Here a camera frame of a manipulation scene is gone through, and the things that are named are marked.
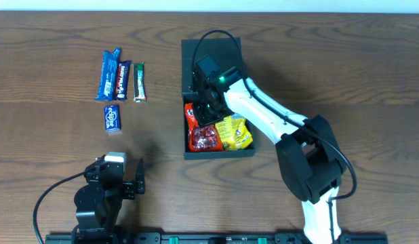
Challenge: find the dark green box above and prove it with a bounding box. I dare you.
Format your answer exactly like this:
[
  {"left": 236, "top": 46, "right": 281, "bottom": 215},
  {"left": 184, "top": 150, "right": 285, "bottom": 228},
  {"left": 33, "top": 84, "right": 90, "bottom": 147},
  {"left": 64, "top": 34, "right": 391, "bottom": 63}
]
[{"left": 181, "top": 38, "right": 256, "bottom": 160}]

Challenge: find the red candy bag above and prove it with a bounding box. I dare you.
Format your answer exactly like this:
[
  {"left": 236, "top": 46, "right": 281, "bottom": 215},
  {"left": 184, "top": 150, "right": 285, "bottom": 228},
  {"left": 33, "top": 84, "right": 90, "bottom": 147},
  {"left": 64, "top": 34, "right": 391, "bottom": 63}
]
[{"left": 184, "top": 103, "right": 223, "bottom": 153}]

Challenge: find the yellow candy bag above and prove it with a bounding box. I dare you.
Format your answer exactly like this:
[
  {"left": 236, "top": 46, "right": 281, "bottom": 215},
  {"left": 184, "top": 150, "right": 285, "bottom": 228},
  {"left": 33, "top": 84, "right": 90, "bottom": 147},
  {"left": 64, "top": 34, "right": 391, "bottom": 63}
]
[{"left": 215, "top": 113, "right": 253, "bottom": 151}]

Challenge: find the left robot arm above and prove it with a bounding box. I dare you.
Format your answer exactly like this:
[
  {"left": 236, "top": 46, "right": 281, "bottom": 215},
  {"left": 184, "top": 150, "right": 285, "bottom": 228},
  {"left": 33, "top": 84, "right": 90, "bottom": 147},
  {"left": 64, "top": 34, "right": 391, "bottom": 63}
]
[{"left": 71, "top": 153, "right": 145, "bottom": 244}]

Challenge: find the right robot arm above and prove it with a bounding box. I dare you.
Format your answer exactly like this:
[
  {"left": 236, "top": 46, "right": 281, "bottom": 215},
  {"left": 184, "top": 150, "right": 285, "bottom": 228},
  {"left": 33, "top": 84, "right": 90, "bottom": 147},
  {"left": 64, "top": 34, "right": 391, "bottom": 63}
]
[{"left": 192, "top": 66, "right": 346, "bottom": 243}]

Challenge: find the blue eclipse mint tin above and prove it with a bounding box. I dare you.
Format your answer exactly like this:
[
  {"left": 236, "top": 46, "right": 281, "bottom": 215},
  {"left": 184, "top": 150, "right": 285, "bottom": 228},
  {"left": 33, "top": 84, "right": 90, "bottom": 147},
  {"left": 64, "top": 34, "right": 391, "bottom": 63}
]
[{"left": 104, "top": 104, "right": 121, "bottom": 133}]

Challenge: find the green white candy bar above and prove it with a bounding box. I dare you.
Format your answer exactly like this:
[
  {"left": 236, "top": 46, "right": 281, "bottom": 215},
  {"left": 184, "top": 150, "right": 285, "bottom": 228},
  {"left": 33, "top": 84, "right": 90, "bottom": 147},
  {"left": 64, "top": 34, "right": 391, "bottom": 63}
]
[{"left": 133, "top": 62, "right": 147, "bottom": 103}]

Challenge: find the dark blue chocolate bar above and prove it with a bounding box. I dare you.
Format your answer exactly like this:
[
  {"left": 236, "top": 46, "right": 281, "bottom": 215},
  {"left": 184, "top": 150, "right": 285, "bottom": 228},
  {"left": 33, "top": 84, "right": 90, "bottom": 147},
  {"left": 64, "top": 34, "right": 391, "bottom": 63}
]
[{"left": 115, "top": 60, "right": 132, "bottom": 101}]

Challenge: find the blue cookie packet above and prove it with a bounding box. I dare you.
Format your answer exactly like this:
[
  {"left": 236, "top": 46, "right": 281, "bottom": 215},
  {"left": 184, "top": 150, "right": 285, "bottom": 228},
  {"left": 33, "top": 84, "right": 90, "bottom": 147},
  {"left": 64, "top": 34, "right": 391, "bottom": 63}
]
[{"left": 95, "top": 47, "right": 121, "bottom": 102}]

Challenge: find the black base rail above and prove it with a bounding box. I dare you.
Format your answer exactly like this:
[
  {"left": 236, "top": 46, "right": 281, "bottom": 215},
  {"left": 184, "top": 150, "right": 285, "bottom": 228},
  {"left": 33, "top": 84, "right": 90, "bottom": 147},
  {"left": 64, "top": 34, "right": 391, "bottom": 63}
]
[{"left": 45, "top": 232, "right": 388, "bottom": 244}]

